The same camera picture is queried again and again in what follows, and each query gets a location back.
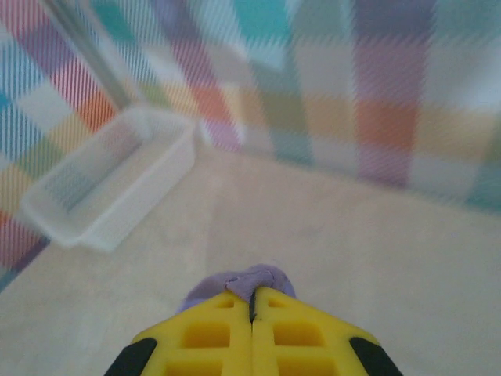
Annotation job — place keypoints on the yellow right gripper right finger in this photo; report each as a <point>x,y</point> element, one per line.
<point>297,337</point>

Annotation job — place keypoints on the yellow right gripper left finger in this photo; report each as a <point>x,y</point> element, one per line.
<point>203,337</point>

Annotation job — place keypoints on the purple t-shirt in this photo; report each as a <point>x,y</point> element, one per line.
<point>250,282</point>

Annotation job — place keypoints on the white perforated plastic basket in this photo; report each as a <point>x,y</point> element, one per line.
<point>117,188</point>

